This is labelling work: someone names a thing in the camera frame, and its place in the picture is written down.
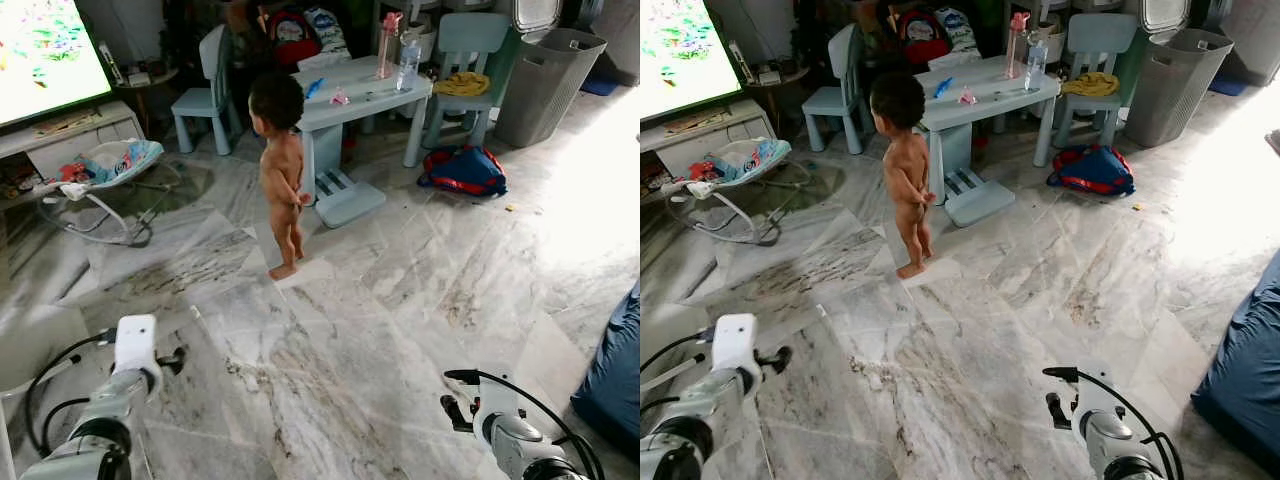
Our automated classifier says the blue and red backpack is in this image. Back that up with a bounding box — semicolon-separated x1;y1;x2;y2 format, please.
1046;145;1137;198
417;145;509;199

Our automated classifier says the white patterned bag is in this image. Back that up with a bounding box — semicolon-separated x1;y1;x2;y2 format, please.
935;8;981;61
305;8;353;63

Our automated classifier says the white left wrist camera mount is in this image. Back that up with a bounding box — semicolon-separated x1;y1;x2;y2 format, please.
712;313;761;373
112;314;161;376

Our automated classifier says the baby bouncer seat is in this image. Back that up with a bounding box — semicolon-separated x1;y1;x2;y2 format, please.
662;137;816;248
33;138;188;248

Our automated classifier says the bright television screen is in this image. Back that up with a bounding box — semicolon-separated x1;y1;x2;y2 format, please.
640;0;743;121
0;0;114;128

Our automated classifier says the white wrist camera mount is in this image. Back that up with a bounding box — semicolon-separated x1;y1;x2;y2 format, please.
712;313;761;373
473;375;521;426
112;314;161;376
1072;372;1116;421

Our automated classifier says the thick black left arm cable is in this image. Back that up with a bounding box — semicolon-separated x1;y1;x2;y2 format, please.
640;335;716;421
22;333;119;456

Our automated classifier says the pink water bottle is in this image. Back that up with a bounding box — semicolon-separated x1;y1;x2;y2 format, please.
1005;12;1031;81
377;12;404;81

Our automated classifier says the light blue kids chair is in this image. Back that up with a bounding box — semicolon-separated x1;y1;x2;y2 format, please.
170;24;244;157
800;24;869;156
422;12;513;151
1050;12;1141;149

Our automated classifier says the grey laundry basket with lid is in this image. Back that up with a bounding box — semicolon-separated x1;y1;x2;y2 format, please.
492;0;608;150
1120;0;1236;150

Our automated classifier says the small round side table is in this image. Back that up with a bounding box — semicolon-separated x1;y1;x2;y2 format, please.
730;65;809;136
103;65;181;138

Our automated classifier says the clear plastic water bottle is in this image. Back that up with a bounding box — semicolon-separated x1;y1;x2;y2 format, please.
396;35;422;93
1024;35;1049;93

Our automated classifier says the dark blue cushion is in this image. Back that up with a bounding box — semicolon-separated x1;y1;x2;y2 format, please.
571;283;641;459
1190;250;1280;471

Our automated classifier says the yellow cloth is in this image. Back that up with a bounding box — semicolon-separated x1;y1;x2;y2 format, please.
1060;71;1121;98
433;71;492;98

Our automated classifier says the small child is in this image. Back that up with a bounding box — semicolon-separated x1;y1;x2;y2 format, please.
868;72;938;281
247;72;314;282

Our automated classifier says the light blue kids table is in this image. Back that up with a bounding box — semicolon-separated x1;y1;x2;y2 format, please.
293;55;434;229
915;55;1061;229

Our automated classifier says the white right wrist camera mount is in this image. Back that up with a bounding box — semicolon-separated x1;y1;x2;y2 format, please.
1072;372;1116;421
473;375;521;426

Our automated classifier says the white television cabinet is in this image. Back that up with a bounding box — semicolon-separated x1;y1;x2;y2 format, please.
0;100;148;211
640;98;776;191

